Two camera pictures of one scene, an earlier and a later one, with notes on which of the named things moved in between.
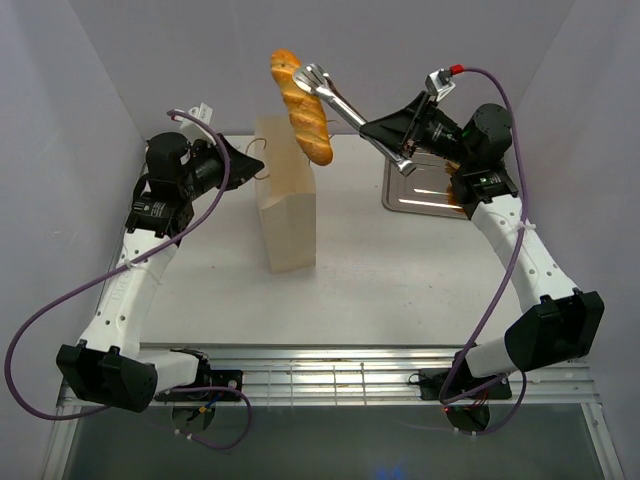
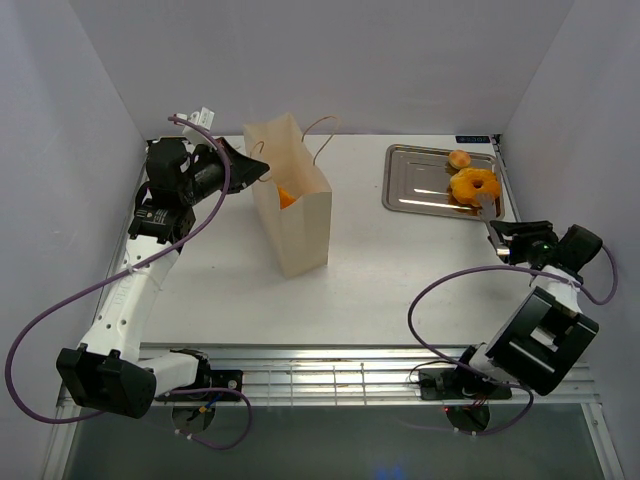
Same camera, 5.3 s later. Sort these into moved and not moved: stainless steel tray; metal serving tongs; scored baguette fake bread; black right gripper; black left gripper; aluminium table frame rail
Moved: metal serving tongs; scored baguette fake bread; black right gripper
Not moved: stainless steel tray; black left gripper; aluminium table frame rail
